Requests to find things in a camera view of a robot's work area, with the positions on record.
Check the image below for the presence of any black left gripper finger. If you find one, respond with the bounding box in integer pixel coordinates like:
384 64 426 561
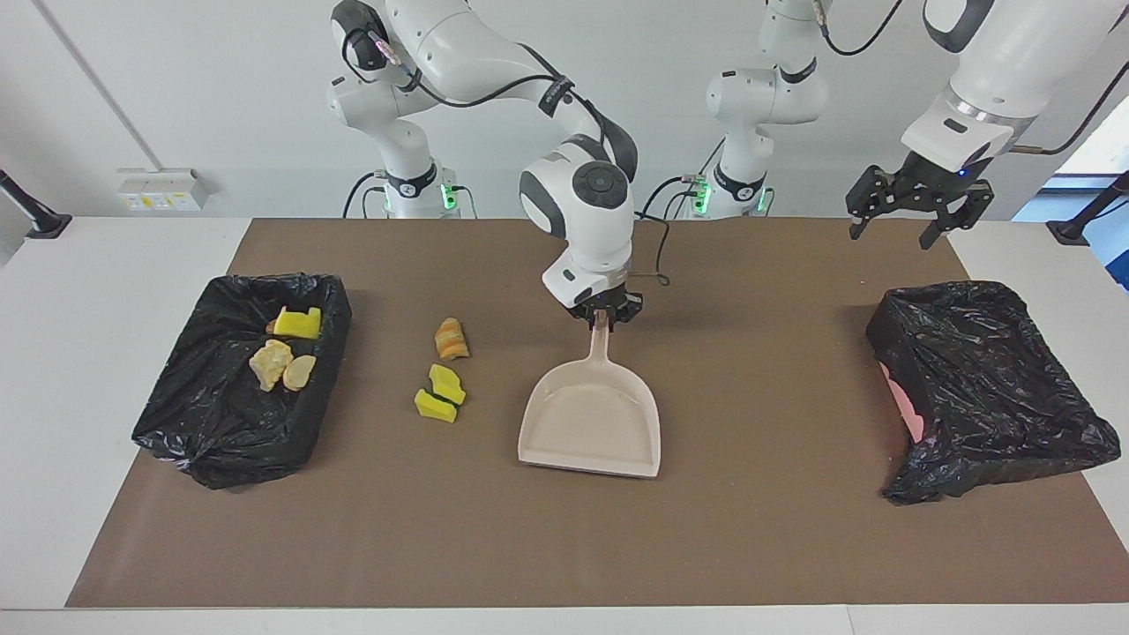
846 166 888 241
919 181 996 250

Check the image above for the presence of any beige plastic dustpan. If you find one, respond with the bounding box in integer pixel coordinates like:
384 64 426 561
517 310 662 480

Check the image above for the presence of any striped orange bread piece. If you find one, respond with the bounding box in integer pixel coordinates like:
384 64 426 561
434 317 471 362

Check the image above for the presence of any yellow green sponge piece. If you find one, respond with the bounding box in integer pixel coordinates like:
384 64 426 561
415 389 460 424

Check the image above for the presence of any notched yellow sponge piece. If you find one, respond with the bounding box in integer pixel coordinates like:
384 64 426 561
273 305 323 340

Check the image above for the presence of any angular pale scrap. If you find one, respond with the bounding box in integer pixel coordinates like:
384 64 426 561
249 340 295 392

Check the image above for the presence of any black plastic trash bag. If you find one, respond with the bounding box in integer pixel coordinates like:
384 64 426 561
864 280 1122 505
131 272 353 490

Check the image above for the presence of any pink plastic bin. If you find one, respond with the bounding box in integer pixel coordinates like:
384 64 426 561
879 362 925 445

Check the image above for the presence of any brown table mat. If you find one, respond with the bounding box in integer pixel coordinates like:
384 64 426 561
66 218 1129 609

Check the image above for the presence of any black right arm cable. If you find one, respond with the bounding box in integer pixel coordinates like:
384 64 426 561
340 25 673 289

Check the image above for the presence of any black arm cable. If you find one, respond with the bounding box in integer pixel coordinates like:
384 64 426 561
816 0 1129 156
340 25 673 289

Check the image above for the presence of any black camera stand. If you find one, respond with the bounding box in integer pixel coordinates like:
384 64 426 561
0 168 73 240
1046 170 1129 246

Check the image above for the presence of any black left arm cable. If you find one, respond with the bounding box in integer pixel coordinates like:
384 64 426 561
816 0 1129 156

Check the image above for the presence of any white wall socket box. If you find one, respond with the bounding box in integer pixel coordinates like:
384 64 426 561
117 168 209 213

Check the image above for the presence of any white wall conduit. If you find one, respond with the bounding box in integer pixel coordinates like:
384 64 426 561
34 0 161 170

